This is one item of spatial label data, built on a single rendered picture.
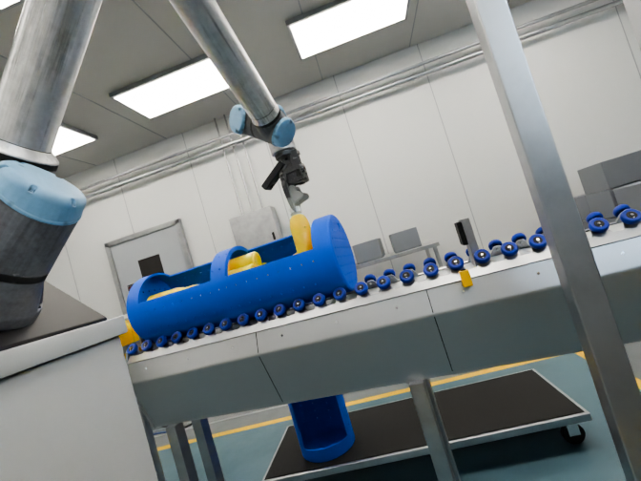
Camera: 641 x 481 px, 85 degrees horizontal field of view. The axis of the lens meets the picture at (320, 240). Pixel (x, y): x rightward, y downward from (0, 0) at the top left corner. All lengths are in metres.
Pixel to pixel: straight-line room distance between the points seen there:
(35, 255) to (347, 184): 4.19
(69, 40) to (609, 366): 1.29
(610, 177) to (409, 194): 2.03
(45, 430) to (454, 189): 4.56
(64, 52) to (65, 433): 0.72
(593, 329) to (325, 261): 0.69
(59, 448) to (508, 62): 1.13
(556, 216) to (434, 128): 4.13
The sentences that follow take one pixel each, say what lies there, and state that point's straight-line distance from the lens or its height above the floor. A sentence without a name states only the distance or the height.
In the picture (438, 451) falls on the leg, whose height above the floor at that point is 0.41.
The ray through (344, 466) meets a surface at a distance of 1.92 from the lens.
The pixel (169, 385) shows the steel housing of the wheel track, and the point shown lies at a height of 0.80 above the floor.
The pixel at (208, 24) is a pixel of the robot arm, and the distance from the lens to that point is 0.93.
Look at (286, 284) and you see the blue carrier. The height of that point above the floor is 1.04.
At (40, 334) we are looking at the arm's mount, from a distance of 0.88.
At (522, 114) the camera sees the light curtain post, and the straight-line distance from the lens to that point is 0.91.
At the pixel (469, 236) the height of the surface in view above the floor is 1.03.
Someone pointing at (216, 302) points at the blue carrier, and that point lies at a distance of 1.32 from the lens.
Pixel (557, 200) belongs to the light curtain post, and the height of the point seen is 1.07.
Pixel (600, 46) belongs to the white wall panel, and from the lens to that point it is 5.90.
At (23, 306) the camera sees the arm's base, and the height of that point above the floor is 1.17.
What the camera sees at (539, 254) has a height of 0.93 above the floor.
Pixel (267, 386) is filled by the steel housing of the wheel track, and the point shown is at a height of 0.71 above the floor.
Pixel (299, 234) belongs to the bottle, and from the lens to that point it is 1.19.
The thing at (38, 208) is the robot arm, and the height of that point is 1.32.
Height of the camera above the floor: 1.10
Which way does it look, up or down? 3 degrees up
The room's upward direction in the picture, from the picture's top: 17 degrees counter-clockwise
